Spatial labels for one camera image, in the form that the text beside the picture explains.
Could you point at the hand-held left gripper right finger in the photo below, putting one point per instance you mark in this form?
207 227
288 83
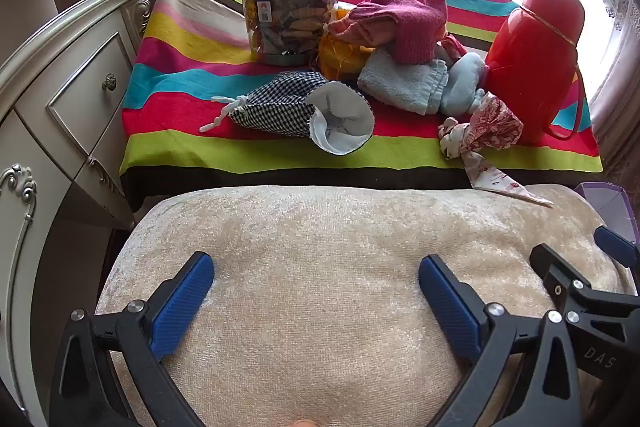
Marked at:
450 302

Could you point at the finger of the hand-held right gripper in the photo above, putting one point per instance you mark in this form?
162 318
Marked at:
555 272
617 247

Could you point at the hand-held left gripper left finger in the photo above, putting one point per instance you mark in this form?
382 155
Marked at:
182 302

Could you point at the purple cardboard box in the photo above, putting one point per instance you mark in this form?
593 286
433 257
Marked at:
610 202

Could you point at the floral red white scrunchie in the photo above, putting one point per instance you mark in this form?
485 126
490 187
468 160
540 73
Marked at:
492 122

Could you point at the light blue towel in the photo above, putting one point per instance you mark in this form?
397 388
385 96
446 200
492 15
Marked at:
400 82

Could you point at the magenta knit cloth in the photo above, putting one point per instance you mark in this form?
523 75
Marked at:
415 32

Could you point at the orange organza bag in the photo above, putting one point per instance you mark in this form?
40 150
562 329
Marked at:
335 52

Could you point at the light pink baby hat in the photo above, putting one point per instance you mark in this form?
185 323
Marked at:
352 27

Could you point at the pink embroidered curtain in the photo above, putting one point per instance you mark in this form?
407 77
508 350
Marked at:
620 122

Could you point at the beige plush cushion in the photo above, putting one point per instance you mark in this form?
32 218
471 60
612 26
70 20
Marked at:
320 257

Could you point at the striped colourful tablecloth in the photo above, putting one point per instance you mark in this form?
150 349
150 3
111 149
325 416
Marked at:
200 127

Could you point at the red thermos flask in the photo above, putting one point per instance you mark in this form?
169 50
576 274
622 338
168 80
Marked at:
530 57

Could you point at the white ornate dresser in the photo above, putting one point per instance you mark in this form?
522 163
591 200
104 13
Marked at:
75 107

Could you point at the metal drawer knob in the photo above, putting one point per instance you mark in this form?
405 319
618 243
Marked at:
109 81

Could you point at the glass jar with metal lid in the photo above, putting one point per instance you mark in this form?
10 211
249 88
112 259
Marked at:
280 7

